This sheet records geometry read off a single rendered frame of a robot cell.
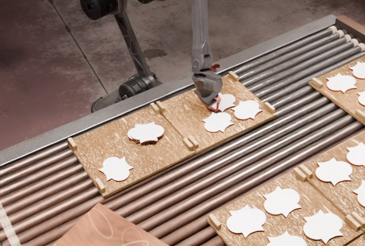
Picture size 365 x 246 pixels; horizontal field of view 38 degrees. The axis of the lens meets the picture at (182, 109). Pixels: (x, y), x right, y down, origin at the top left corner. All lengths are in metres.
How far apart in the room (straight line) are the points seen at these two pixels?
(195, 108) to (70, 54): 2.27
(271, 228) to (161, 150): 0.56
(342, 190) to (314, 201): 0.12
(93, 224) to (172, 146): 0.53
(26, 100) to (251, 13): 2.10
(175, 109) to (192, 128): 0.14
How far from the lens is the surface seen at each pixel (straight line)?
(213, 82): 2.12
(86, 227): 1.80
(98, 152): 2.17
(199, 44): 2.13
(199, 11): 2.13
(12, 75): 4.35
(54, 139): 2.30
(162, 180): 2.05
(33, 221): 2.02
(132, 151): 2.15
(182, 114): 2.29
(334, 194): 2.03
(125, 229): 1.77
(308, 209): 1.97
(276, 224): 1.91
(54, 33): 4.74
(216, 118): 2.26
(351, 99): 2.44
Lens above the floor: 2.45
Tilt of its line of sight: 41 degrees down
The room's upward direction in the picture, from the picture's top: 3 degrees counter-clockwise
